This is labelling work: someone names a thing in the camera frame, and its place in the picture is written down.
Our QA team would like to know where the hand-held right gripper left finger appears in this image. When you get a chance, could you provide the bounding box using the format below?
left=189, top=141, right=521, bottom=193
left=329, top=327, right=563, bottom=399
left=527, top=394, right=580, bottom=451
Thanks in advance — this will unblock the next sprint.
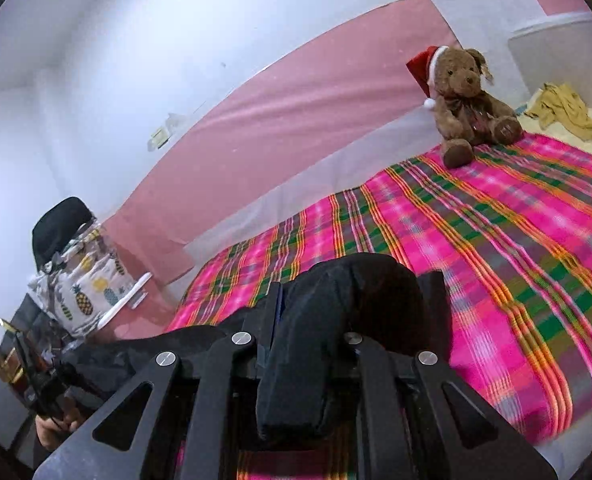
left=33, top=282, right=284, bottom=480

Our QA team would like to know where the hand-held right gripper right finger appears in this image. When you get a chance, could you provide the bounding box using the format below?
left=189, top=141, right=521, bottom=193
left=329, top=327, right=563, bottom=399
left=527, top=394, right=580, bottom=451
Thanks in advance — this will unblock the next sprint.
left=343, top=270, right=559, bottom=480

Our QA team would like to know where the black quilted jacket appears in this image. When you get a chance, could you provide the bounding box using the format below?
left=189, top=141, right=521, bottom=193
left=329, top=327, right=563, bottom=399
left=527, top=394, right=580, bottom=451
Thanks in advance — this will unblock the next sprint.
left=58, top=253, right=427, bottom=441

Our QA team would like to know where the person's left hand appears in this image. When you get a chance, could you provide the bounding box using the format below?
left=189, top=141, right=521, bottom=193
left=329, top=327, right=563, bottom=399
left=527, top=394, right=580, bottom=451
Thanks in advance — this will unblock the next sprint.
left=36, top=407, right=84, bottom=453

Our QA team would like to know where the brown wooden furniture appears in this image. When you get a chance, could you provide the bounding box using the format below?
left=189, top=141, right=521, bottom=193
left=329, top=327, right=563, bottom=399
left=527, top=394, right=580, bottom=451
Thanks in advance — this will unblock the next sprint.
left=0, top=317, right=26, bottom=396

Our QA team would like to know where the pink green plaid blanket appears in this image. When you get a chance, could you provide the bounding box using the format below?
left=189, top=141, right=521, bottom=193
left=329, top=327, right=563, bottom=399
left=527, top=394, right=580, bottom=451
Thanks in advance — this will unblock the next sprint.
left=166, top=132, right=592, bottom=480

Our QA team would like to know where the pineapple print cloth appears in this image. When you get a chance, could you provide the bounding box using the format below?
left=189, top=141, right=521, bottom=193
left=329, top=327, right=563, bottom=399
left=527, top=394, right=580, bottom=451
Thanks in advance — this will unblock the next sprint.
left=28, top=220, right=136, bottom=338

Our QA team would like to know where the white plastic bar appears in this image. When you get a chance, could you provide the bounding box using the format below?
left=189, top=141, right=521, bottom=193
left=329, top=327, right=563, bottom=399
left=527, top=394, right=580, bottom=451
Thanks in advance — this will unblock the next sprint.
left=98, top=272, right=153, bottom=331

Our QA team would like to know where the brown teddy bear, santa hat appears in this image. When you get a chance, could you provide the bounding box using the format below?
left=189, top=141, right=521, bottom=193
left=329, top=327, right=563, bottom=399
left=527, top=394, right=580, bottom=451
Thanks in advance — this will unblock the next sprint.
left=406, top=46, right=524, bottom=170

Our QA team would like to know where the pale yellow printed sheet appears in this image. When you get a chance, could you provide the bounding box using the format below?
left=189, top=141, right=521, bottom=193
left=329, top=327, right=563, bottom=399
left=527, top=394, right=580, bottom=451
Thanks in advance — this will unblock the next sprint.
left=513, top=92, right=592, bottom=161

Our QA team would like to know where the yellow crumpled cloth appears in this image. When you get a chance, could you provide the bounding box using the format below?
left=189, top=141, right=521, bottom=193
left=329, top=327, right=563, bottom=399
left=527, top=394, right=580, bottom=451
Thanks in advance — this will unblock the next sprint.
left=523, top=82, right=592, bottom=142

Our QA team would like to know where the white padded headboard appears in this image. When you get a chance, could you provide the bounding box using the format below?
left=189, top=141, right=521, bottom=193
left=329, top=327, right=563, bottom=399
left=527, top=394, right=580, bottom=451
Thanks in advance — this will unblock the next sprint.
left=507, top=10, right=592, bottom=106

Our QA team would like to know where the white wall socket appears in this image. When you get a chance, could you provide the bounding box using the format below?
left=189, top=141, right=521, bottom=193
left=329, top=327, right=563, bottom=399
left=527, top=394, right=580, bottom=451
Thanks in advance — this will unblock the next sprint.
left=147, top=112, right=187, bottom=151

